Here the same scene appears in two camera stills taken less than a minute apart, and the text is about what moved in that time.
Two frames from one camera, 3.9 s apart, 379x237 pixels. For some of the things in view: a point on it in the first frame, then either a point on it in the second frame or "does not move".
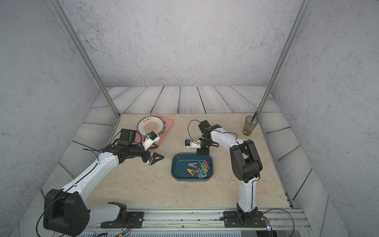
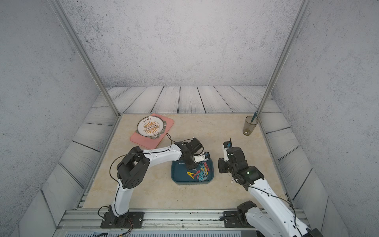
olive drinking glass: (248, 128) does not move
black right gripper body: (205, 146) → (226, 167)
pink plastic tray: (169, 124) does not move
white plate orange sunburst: (148, 124) does not move
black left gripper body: (138, 151) → (191, 163)
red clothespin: (206, 163) does not move
